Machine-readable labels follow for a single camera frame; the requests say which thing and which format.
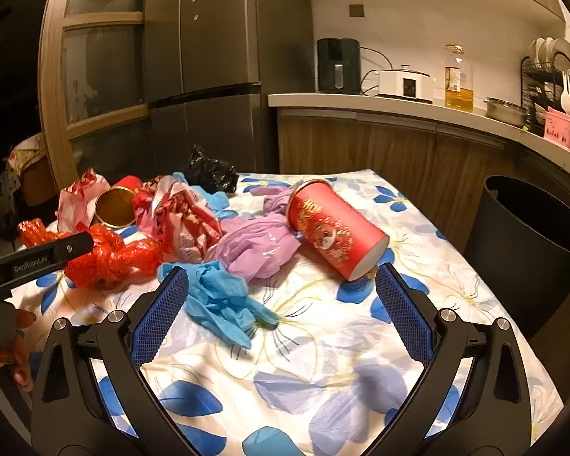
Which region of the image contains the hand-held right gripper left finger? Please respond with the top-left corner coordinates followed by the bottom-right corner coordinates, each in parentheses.
top-left (31, 266), bottom-right (191, 456)

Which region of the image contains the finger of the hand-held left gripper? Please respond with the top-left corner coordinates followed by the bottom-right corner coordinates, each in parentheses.
top-left (52, 231), bottom-right (96, 267)

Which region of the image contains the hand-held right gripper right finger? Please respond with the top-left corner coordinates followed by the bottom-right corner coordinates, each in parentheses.
top-left (361, 263), bottom-right (545, 456)

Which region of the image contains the red white printed plastic bag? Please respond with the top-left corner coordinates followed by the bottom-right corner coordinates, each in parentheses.
top-left (132, 176), bottom-right (225, 263)

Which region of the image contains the black trash bin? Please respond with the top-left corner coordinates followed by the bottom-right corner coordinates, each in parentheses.
top-left (463, 175), bottom-right (570, 340)

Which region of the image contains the person's left hand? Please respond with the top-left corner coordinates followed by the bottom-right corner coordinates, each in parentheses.
top-left (0, 308), bottom-right (36, 393)

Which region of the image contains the pink white plastic wrapper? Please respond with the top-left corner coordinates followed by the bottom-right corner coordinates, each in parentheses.
top-left (57, 168), bottom-right (111, 234)

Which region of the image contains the red canister with gold interior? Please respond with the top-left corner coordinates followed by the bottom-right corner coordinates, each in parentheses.
top-left (95, 176), bottom-right (144, 229)

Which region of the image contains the blue nitrile glove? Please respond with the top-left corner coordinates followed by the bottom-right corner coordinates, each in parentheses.
top-left (158, 260), bottom-right (280, 348)

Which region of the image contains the orange chair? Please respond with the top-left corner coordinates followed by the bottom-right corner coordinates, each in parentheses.
top-left (16, 157), bottom-right (48, 206)

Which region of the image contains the red paper canister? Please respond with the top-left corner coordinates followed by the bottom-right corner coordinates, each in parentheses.
top-left (285, 178), bottom-right (390, 282)

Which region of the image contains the floral printed tablecloth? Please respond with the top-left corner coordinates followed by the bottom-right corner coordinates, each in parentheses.
top-left (0, 168), bottom-right (566, 456)

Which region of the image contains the floral cloth on chair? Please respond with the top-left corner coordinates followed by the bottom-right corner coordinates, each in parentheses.
top-left (7, 132), bottom-right (49, 176)

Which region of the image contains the purple plastic bag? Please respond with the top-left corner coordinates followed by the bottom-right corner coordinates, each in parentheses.
top-left (215, 194), bottom-right (304, 282)

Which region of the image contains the black plastic bag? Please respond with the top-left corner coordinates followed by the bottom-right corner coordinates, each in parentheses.
top-left (184, 144), bottom-right (241, 194)

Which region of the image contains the kitchen counter with wooden cabinets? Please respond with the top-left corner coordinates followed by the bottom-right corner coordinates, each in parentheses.
top-left (267, 92), bottom-right (570, 390)

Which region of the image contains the wooden glass door cabinet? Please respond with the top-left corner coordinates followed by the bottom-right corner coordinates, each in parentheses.
top-left (38, 0), bottom-right (149, 186)

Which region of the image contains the steel pot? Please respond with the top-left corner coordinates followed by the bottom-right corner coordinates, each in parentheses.
top-left (483, 97), bottom-right (529, 128)

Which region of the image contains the white electric cooker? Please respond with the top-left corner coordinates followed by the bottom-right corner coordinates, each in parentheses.
top-left (377, 65), bottom-right (434, 104)

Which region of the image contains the cooking oil bottle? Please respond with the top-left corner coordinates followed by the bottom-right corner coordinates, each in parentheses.
top-left (443, 44), bottom-right (474, 113)

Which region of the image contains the grey steel refrigerator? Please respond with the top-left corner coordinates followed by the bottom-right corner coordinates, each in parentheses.
top-left (141, 0), bottom-right (315, 188)

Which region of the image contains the pink plastic box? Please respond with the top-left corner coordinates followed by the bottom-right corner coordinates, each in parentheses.
top-left (543, 106), bottom-right (570, 151)

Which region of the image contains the black air fryer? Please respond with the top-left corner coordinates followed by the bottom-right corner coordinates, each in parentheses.
top-left (317, 38), bottom-right (361, 95)

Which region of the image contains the black dish rack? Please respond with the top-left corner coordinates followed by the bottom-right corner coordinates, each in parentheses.
top-left (519, 37), bottom-right (570, 136)

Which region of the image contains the white plate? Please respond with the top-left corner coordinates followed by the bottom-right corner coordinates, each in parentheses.
top-left (551, 37), bottom-right (570, 72)

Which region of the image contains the black power cable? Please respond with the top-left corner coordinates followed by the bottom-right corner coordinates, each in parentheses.
top-left (358, 46), bottom-right (400, 95)

